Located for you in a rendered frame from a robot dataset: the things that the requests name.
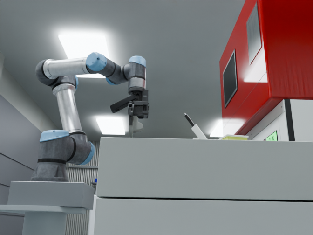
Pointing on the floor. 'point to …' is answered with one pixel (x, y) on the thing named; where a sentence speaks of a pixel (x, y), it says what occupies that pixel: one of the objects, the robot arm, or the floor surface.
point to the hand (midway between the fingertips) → (129, 135)
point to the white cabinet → (201, 217)
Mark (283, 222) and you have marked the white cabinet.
